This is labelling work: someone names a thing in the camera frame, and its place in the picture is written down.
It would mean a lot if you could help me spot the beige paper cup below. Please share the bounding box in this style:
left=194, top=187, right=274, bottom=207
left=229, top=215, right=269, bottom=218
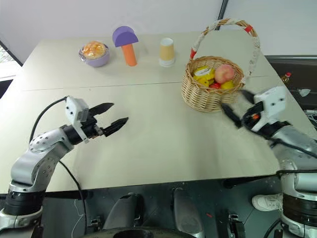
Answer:
left=158, top=37, right=176, bottom=67

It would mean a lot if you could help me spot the thin white cable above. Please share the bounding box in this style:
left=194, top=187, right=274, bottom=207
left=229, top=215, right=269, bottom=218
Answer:
left=73, top=197, right=85, bottom=235

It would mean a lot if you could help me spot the wicker basket with handle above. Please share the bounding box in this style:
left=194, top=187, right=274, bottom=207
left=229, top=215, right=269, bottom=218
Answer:
left=181, top=18, right=262, bottom=114

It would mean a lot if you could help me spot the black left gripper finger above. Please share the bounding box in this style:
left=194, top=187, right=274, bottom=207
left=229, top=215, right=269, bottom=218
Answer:
left=103, top=117, right=129, bottom=138
left=89, top=102, right=115, bottom=117

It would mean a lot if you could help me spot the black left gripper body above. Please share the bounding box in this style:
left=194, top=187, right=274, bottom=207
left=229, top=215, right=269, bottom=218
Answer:
left=81, top=112, right=106, bottom=140

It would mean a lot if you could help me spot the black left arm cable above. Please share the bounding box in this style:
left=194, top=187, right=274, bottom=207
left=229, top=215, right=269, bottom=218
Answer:
left=29, top=96, right=88, bottom=238

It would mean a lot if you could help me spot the orange bread in plastic wrap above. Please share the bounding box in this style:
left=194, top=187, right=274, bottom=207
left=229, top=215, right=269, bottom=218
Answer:
left=82, top=41, right=107, bottom=60

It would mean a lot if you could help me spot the dark side table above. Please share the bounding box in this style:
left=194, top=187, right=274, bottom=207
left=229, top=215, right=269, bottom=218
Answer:
left=264, top=55, right=317, bottom=117

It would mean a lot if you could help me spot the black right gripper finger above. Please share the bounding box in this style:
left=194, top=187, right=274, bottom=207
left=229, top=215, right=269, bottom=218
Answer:
left=220, top=103, right=243, bottom=129
left=239, top=89, right=256, bottom=105

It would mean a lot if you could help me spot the pink peach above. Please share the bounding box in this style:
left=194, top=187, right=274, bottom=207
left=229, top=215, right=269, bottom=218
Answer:
left=214, top=64, right=235, bottom=84

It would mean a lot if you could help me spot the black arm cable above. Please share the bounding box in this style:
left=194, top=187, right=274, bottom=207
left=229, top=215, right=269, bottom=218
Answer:
left=29, top=96, right=88, bottom=238
left=268, top=138, right=317, bottom=176

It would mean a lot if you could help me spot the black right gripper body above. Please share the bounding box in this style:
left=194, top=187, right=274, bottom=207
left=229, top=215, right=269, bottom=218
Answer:
left=241, top=101, right=264, bottom=131

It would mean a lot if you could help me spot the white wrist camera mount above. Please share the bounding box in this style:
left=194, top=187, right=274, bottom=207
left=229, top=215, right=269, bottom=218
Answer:
left=65, top=96, right=90, bottom=144
left=249, top=86, right=288, bottom=132

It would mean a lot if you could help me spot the purple half-round block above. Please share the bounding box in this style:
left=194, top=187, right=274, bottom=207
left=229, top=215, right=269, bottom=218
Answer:
left=112, top=25, right=140, bottom=48

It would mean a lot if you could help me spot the oil bottle with red cap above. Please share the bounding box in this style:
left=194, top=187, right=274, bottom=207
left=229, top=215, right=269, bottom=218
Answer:
left=280, top=71, right=293, bottom=86

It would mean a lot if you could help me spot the orange cylinder block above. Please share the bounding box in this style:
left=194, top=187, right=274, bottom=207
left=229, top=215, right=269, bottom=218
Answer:
left=121, top=44, right=138, bottom=67

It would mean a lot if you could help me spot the white sneaker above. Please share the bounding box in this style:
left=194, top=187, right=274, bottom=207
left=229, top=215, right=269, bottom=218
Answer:
left=252, top=193, right=284, bottom=212

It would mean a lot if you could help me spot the black round base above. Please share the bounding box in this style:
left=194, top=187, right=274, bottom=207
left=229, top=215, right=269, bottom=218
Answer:
left=80, top=226, right=200, bottom=238

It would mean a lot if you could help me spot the black vertical pole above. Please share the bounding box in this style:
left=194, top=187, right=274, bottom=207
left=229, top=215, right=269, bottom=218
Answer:
left=216, top=0, right=229, bottom=32

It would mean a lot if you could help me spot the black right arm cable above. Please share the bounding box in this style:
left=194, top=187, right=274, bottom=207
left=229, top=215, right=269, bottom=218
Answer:
left=268, top=138, right=317, bottom=176

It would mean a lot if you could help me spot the purple bowl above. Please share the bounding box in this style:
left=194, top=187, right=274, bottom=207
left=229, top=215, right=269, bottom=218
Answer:
left=78, top=43, right=110, bottom=68

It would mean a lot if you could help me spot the yellow fruit with white label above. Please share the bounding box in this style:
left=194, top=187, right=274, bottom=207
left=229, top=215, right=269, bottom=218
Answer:
left=193, top=65, right=215, bottom=82

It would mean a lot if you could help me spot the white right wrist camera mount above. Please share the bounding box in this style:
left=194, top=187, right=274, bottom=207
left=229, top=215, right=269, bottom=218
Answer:
left=249, top=86, right=288, bottom=132

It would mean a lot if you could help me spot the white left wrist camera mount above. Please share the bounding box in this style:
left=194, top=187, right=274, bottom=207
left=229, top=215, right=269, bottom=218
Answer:
left=65, top=96, right=90, bottom=144

